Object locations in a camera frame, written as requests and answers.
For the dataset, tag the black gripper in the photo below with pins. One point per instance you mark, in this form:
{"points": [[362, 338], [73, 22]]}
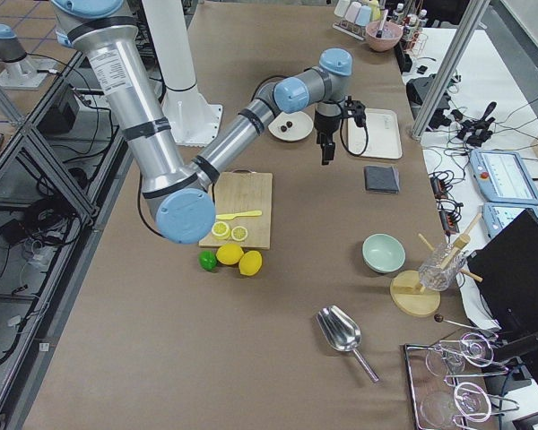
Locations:
{"points": [[325, 124]]}

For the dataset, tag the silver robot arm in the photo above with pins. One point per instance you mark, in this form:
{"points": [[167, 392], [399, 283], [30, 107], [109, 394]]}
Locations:
{"points": [[175, 190], [11, 49]]}

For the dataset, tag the cream rectangular tray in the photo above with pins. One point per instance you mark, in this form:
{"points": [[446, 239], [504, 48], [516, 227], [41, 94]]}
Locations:
{"points": [[381, 138]]}

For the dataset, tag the white round plate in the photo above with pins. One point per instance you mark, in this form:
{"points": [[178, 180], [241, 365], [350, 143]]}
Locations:
{"points": [[300, 126]]}

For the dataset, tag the grey folded cloth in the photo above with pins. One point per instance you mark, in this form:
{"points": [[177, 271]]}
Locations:
{"points": [[381, 179]]}

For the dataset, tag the black stand device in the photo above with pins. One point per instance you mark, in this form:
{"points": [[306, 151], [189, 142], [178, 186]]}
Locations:
{"points": [[417, 92]]}

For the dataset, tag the blue plastic cup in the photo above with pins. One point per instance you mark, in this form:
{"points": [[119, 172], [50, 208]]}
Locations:
{"points": [[363, 16]]}

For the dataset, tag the pink bowl with ice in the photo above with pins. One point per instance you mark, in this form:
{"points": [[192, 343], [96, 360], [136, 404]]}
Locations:
{"points": [[391, 35]]}

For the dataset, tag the pink plastic cup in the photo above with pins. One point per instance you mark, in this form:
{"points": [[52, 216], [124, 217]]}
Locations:
{"points": [[352, 11]]}

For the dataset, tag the white plastic cup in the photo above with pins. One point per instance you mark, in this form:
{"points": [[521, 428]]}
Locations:
{"points": [[341, 8]]}

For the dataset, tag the yellow plastic cup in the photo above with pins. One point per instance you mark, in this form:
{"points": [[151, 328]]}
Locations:
{"points": [[374, 6]]}

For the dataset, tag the wooden cutting board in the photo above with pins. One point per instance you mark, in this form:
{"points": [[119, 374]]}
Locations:
{"points": [[238, 192]]}

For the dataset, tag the yellow plastic knife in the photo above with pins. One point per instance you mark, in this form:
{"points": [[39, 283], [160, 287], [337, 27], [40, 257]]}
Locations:
{"points": [[241, 214]]}

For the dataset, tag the mint green bowl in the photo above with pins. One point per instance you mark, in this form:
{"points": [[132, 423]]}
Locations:
{"points": [[383, 253]]}

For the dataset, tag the lemon slice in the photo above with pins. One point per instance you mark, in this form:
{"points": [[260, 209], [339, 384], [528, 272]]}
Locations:
{"points": [[221, 230], [239, 233]]}

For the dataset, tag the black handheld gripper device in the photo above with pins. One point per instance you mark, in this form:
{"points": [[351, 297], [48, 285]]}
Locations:
{"points": [[476, 132]]}

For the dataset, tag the yellow lemon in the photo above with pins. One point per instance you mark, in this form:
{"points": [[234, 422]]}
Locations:
{"points": [[229, 254], [250, 263]]}

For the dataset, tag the blue teach pendant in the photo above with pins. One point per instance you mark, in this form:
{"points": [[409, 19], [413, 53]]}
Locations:
{"points": [[497, 216], [502, 177]]}

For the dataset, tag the green lime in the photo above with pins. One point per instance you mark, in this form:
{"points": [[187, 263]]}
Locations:
{"points": [[207, 260]]}

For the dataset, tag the clear glass cup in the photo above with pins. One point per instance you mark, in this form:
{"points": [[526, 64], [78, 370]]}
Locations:
{"points": [[440, 269]]}

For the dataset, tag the wooden mug tree stand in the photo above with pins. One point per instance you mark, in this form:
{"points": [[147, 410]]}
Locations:
{"points": [[408, 293]]}

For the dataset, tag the metal scoop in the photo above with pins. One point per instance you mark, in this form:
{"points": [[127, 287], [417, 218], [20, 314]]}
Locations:
{"points": [[343, 335]]}

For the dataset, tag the black monitor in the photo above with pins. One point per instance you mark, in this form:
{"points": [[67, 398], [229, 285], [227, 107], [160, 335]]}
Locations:
{"points": [[508, 265]]}

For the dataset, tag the white wire cup rack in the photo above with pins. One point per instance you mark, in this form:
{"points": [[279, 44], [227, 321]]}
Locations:
{"points": [[350, 28]]}

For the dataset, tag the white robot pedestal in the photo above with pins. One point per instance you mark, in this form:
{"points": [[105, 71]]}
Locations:
{"points": [[194, 121]]}

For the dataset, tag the aluminium frame post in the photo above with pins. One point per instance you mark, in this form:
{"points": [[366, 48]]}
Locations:
{"points": [[470, 21]]}

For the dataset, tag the black wire glass rack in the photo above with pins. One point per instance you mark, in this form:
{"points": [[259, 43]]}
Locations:
{"points": [[465, 381]]}

